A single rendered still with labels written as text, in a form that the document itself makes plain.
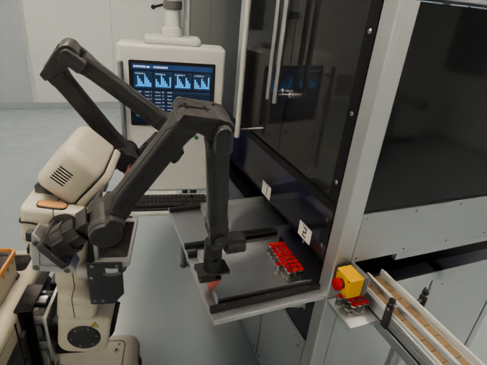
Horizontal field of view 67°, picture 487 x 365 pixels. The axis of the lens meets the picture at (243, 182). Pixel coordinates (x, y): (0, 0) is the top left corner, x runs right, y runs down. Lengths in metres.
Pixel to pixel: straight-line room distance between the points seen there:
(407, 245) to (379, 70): 0.66
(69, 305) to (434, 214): 1.24
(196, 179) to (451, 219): 1.23
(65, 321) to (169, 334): 1.06
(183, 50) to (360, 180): 1.07
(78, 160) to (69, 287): 0.46
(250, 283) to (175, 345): 1.05
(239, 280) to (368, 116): 0.70
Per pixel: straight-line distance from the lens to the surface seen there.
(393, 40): 1.03
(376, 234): 1.29
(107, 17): 6.34
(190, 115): 0.77
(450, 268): 1.72
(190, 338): 2.32
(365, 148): 1.08
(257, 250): 1.48
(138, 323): 2.42
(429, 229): 1.47
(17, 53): 6.45
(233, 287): 1.31
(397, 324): 1.28
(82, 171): 1.06
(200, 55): 1.83
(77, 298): 1.31
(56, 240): 1.00
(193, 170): 2.00
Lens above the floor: 1.76
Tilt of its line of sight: 26 degrees down
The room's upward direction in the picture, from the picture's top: 6 degrees clockwise
